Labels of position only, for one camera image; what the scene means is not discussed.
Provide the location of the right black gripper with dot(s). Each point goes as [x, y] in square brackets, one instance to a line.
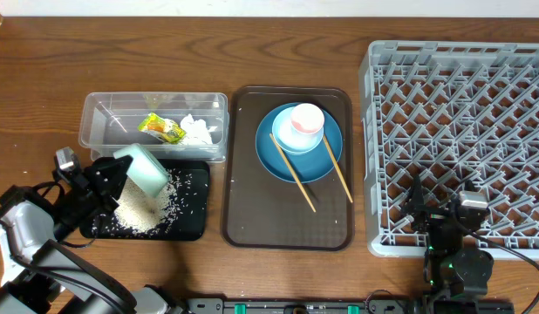
[432, 215]

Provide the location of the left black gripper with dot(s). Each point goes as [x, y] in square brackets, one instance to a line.
[78, 186]

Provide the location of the mint green bowl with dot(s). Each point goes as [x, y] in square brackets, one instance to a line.
[145, 170]

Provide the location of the white rice pile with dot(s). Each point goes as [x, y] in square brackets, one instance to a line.
[141, 211]

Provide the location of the yellow green snack wrapper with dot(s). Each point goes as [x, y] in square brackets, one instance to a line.
[165, 130]

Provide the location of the white napkin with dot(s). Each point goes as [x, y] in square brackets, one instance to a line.
[196, 132]

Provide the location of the pink cup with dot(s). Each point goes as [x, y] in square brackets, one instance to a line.
[307, 118]

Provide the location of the wooden chopstick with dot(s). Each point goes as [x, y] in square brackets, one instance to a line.
[292, 172]
[337, 168]

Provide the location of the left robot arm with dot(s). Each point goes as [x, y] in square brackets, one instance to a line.
[35, 221]

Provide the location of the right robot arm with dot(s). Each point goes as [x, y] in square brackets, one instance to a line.
[458, 275]

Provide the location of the clear plastic waste bin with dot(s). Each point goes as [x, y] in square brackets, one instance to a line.
[110, 121]

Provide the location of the black waste tray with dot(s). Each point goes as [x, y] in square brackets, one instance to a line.
[191, 209]

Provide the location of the grey dishwasher rack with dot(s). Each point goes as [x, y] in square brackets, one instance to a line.
[451, 113]

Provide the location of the dark blue plate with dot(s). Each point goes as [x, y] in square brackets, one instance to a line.
[312, 166]

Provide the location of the light blue bowl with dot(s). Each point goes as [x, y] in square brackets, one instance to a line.
[289, 139]

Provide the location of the brown serving tray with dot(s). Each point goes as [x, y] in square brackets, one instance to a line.
[262, 211]

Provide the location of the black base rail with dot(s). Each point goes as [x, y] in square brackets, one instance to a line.
[372, 306]

